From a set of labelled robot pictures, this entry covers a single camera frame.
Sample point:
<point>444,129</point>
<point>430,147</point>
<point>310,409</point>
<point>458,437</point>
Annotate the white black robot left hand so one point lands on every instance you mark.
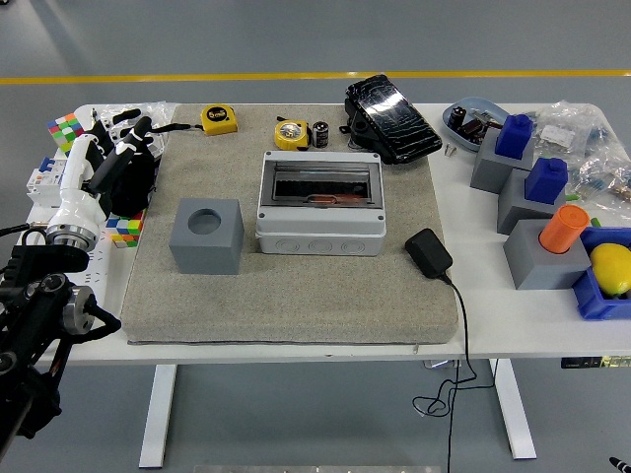
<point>76,197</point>

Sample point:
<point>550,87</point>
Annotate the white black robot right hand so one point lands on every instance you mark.
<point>621,465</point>

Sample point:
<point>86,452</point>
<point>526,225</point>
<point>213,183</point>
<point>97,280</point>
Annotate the grey electrical box with lid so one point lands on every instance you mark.
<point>320,236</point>

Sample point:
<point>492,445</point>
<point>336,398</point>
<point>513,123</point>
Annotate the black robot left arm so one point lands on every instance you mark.
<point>29,305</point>

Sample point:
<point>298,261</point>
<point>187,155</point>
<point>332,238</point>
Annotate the white circuit breaker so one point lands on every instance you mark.
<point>42,182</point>

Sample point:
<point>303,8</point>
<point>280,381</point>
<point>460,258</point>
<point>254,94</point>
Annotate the black cloth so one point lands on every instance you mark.
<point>133,187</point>

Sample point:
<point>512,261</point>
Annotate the small colourful puzzle cube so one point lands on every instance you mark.
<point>125,229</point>

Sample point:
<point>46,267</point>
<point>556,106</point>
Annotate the large colourful puzzle cube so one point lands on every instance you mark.
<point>64,130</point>

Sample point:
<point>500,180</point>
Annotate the white power strip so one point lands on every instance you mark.
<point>103,271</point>

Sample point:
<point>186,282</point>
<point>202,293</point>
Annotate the black table control panel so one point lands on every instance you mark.
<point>577,363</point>

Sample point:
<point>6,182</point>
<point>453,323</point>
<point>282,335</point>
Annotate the white table leg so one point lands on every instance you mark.
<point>158,419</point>
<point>515,419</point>

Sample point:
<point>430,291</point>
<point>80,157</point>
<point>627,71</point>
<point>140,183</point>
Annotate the clear plastic bag with items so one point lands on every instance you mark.
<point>162,111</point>

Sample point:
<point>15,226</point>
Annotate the grey block with round hole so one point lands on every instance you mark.
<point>207,253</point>

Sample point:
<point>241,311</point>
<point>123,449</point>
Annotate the blue plastic bin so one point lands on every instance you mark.
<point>591,295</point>

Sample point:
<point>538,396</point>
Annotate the yellow lemon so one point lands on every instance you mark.
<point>613,268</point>

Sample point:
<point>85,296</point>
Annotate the grey block holder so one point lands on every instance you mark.
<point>512,207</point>
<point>537,266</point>
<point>488,167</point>

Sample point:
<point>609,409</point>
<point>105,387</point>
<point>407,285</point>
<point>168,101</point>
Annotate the yellow chrome tape measure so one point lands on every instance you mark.
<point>291,134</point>

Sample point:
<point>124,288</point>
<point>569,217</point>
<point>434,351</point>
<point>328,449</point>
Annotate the grey-brown mat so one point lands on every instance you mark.
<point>296,295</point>

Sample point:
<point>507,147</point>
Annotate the black cylindrical capacitor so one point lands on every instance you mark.
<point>320,134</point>
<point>457,117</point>

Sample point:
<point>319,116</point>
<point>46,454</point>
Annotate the black power adapter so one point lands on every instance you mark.
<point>428,251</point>

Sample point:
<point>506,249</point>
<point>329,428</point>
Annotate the blue bottle-shaped block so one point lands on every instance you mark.
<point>544,180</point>
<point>512,135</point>

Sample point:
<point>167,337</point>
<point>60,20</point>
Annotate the clear plastic bags of parts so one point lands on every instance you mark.
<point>591,148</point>

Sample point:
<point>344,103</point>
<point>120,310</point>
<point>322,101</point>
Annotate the black glossy case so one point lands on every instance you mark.
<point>394,118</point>

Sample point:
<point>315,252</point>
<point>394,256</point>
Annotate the dark brown capacitor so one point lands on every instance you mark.
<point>472,129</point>

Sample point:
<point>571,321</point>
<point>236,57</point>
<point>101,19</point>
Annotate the light blue dish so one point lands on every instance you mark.
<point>473,106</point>

